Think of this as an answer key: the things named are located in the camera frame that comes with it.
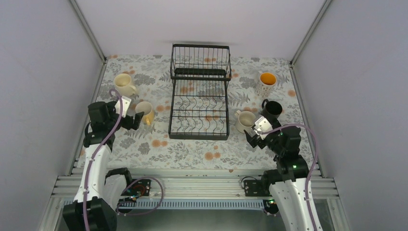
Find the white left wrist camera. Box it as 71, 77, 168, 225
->
115, 96, 132, 118

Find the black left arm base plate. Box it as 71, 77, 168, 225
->
122, 179, 151, 196

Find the aluminium mounting rail frame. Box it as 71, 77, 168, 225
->
38, 0, 351, 231

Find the cream ribbed ceramic mug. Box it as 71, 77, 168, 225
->
114, 73, 139, 97

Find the yellow ceramic mug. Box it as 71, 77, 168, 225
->
135, 101, 154, 126

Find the beige and white mug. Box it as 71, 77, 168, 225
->
235, 110, 256, 133

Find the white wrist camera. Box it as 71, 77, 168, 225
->
115, 96, 132, 118
252, 115, 273, 140

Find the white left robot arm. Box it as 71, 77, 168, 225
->
63, 97, 144, 231

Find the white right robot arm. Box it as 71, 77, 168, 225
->
245, 122, 322, 231

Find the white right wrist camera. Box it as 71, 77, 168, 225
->
252, 115, 273, 140

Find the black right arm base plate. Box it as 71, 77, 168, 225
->
243, 180, 271, 197

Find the floral iridescent white mug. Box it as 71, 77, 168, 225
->
255, 71, 277, 98

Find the floral patterned table mat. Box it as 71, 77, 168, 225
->
97, 55, 303, 170

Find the black wire dish rack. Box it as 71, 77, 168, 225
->
168, 44, 232, 141

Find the black mug white rim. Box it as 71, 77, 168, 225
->
260, 99, 283, 123

